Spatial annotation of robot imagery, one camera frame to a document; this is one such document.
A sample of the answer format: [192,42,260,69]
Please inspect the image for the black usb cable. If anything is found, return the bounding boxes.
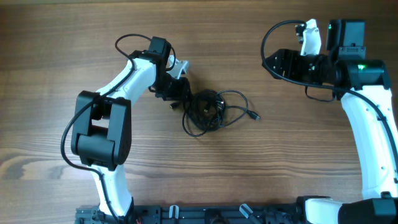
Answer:
[169,89,228,138]

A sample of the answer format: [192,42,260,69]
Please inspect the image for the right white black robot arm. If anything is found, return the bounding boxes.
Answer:
[261,19,397,223]

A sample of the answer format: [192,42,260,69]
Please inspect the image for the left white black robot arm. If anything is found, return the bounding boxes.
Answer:
[63,37,190,223]

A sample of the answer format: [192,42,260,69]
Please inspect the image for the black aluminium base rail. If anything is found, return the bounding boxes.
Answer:
[74,203,352,224]

